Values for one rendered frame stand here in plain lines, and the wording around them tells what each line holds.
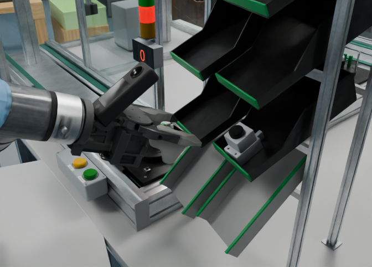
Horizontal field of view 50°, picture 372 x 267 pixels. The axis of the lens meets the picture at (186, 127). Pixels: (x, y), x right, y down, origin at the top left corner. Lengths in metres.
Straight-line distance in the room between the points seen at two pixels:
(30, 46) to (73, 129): 1.54
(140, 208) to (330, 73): 0.62
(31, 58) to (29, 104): 1.57
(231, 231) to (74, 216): 0.50
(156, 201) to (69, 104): 0.60
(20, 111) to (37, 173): 0.87
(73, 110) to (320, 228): 0.83
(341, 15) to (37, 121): 0.50
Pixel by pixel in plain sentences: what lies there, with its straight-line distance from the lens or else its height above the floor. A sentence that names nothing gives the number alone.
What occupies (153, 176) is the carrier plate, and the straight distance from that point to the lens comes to 1.16.
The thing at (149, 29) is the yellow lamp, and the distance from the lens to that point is 1.31.
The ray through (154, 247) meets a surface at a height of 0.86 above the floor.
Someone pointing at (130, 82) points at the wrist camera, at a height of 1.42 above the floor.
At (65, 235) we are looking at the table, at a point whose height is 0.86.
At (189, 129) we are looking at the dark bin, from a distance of 0.94.
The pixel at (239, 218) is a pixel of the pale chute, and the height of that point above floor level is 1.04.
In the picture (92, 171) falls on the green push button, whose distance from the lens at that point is 1.20.
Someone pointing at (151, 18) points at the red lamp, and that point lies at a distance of 1.31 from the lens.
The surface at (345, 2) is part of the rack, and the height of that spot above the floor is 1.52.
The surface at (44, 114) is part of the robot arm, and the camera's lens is 0.58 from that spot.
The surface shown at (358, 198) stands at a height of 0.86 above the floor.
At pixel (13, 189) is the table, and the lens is 1.40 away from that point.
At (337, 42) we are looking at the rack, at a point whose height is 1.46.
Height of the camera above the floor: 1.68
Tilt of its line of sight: 31 degrees down
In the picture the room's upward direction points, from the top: straight up
